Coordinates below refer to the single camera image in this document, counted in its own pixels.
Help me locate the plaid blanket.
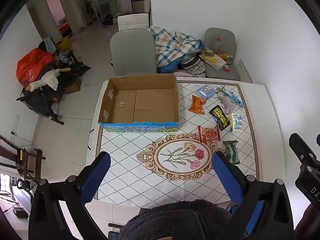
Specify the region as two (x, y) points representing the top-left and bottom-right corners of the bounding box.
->
(147, 26), (200, 68)

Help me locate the grey chair holding clutter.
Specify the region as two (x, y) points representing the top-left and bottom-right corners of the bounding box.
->
(204, 28), (241, 81)

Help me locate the black white patterned bag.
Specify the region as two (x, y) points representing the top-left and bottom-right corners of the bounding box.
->
(180, 52), (207, 77)

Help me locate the long blue packet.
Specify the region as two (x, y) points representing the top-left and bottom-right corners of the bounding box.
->
(224, 90), (243, 108)

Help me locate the small brown cardboard box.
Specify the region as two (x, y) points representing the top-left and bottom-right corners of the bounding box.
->
(64, 79), (82, 94)

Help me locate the yellow bucket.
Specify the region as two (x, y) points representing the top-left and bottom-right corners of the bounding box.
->
(56, 37), (72, 52)

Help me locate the teal cloth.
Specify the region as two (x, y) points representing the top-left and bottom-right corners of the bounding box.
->
(44, 37), (57, 53)

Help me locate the white chair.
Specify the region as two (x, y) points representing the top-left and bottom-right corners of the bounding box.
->
(117, 13), (150, 32)

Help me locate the black wipes packet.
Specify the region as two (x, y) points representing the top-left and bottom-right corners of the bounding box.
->
(209, 104), (230, 131)

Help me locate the green packet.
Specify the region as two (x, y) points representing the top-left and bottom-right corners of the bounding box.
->
(222, 140), (240, 165)

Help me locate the blue tissue pack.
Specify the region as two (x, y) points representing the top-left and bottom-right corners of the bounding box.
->
(196, 84), (216, 100)

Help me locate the white goose plush toy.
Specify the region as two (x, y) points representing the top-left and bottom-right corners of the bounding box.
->
(26, 68), (72, 92)

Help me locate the yellow packet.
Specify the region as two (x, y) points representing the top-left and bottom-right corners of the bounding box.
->
(229, 113), (245, 133)

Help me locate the yellow package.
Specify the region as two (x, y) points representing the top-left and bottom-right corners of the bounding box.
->
(203, 54), (227, 70)

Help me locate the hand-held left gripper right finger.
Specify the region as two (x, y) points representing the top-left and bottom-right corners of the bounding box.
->
(212, 151), (294, 240)

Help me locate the grey padded chair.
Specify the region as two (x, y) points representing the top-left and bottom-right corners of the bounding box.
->
(110, 28), (157, 77)

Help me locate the orange snack packet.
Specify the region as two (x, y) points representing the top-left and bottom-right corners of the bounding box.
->
(188, 95), (206, 115)

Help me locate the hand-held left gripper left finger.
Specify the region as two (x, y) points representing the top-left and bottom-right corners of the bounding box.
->
(28, 151), (111, 240)

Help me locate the person's dark fleece clothing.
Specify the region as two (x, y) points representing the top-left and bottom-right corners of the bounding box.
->
(120, 200), (233, 240)

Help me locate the red patterned packet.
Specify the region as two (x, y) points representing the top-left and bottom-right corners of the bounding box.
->
(197, 125), (220, 143)

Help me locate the black folded stroller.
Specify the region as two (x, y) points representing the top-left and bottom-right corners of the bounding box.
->
(16, 62), (92, 125)

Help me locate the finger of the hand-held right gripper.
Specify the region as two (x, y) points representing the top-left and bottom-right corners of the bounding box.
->
(289, 133), (320, 171)

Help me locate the orange plastic bag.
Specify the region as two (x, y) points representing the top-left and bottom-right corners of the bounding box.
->
(16, 49), (54, 87)

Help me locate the dark wooden chair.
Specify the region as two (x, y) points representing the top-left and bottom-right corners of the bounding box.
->
(0, 135), (47, 183)

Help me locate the pale pink cloth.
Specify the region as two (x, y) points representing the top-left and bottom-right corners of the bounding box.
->
(221, 96), (236, 115)

